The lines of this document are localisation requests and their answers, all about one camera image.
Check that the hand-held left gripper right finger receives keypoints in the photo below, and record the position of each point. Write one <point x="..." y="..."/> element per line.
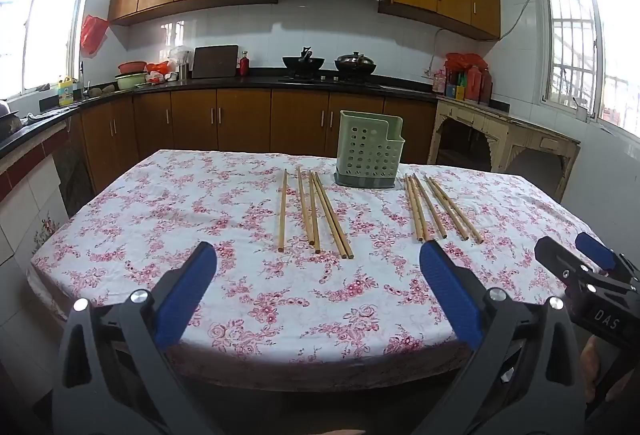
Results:
<point x="450" y="290"/>

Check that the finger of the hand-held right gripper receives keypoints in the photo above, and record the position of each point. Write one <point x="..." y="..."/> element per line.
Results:
<point x="595" y="250"/>
<point x="555" y="252"/>

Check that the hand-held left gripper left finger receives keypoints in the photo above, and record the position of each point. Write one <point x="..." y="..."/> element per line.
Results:
<point x="192" y="282"/>

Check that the green perforated utensil holder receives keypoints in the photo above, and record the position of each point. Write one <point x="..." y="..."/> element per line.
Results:
<point x="370" y="150"/>

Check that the person's right hand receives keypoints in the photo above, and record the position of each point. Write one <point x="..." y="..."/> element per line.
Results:
<point x="592" y="362"/>

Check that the red floral tablecloth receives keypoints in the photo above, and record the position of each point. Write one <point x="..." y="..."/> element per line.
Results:
<point x="200" y="205"/>

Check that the cream side table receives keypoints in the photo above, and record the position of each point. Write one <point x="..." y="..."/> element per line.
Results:
<point x="500" y="120"/>

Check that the wooden base cabinets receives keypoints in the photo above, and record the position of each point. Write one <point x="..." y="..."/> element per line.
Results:
<point x="245" y="120"/>

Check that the cluster of condiment bottles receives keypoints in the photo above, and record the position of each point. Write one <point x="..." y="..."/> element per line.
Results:
<point x="475" y="85"/>

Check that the black kitchen countertop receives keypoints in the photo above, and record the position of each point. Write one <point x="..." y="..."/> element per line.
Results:
<point x="250" y="81"/>

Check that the metal cup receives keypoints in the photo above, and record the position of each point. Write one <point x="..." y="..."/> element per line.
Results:
<point x="183" y="72"/>

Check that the green basin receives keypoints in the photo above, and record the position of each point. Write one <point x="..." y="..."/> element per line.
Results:
<point x="130" y="81"/>

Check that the barred window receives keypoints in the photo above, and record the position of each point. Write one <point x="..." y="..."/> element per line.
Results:
<point x="570" y="40"/>

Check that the large red plastic bag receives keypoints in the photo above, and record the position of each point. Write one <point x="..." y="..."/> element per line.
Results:
<point x="465" y="61"/>

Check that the small red plastic bag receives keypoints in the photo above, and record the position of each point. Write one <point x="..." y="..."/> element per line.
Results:
<point x="157" y="66"/>

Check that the brown cutting board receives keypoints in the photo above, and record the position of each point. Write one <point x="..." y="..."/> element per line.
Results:
<point x="215" y="61"/>

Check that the red bottle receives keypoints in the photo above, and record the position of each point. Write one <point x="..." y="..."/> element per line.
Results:
<point x="244" y="65"/>

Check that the red basin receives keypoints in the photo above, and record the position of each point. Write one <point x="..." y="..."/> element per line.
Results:
<point x="132" y="66"/>

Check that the yellow detergent bottle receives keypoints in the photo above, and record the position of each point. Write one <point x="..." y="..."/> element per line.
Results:
<point x="66" y="94"/>

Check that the white plastic bag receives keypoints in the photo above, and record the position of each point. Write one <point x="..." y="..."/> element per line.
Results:
<point x="180" y="55"/>

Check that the sink faucet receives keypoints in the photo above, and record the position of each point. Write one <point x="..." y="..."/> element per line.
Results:
<point x="81" y="80"/>

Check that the metal pot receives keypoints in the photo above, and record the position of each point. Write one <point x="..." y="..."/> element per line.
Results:
<point x="9" y="122"/>

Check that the gas stove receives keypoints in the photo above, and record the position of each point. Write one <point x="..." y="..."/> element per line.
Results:
<point x="325" y="78"/>

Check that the dark pot with lid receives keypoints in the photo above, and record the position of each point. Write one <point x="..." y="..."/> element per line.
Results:
<point x="355" y="63"/>

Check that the black wok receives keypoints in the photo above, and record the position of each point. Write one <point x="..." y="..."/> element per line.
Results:
<point x="302" y="62"/>

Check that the hanging red plastic bag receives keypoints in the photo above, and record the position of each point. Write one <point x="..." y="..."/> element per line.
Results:
<point x="92" y="35"/>

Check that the plain window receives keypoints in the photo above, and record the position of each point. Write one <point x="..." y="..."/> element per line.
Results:
<point x="45" y="25"/>

